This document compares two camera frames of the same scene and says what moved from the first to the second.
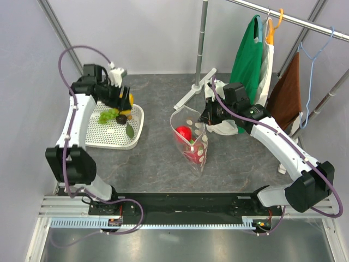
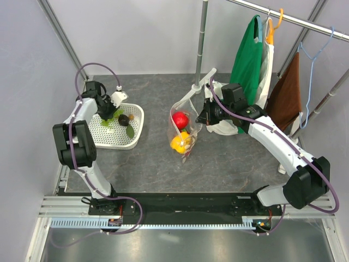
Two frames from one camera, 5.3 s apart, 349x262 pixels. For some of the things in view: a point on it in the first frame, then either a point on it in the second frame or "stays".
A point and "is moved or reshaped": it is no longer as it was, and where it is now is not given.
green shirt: x=246 y=66 stays
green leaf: x=130 y=131 stays
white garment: x=213 y=89 stays
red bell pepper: x=185 y=130 -> x=180 y=119
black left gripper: x=121 y=103 -> x=108 y=99
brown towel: x=284 y=102 stays
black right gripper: x=208 y=117 stays
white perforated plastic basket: x=110 y=135 stays
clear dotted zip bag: x=191 y=137 is moved or reshaped
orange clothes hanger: x=270 y=37 stays
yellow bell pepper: x=131 y=99 -> x=178 y=143
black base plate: x=247 y=205 stays
